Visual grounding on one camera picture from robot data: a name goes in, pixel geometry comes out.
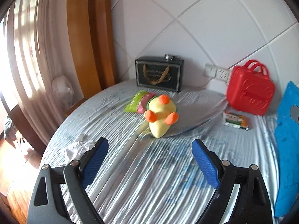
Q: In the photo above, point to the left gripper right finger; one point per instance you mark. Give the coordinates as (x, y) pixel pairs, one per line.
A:
(252, 204)

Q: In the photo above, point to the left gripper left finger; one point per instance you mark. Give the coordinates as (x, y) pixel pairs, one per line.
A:
(47, 203)

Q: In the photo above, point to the green orange box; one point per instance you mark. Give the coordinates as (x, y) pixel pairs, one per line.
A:
(235, 120)

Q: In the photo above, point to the yellow duck plush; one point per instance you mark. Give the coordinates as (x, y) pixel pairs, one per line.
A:
(161, 113)

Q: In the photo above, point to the green wet wipes pack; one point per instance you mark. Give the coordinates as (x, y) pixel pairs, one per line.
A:
(139, 102)

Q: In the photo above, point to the blue plastic storage crate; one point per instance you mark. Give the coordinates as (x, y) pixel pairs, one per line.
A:
(286, 135)

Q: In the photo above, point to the red toy suitcase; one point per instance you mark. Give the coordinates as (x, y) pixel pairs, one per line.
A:
(250, 88)

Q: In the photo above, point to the crumpled white tissue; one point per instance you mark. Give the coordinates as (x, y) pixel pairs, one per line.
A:
(76, 149)

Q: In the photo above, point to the striped blue tablecloth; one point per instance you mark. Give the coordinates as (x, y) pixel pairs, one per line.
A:
(148, 180)

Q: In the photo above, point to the white plastic bag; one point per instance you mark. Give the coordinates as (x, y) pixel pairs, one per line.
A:
(63, 92)

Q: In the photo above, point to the black gift box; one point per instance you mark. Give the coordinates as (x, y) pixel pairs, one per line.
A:
(163, 73)

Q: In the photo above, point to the sheer pink curtain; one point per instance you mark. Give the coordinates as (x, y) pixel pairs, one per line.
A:
(35, 49)

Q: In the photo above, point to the white wall socket panel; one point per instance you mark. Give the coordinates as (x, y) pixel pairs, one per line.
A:
(217, 73)

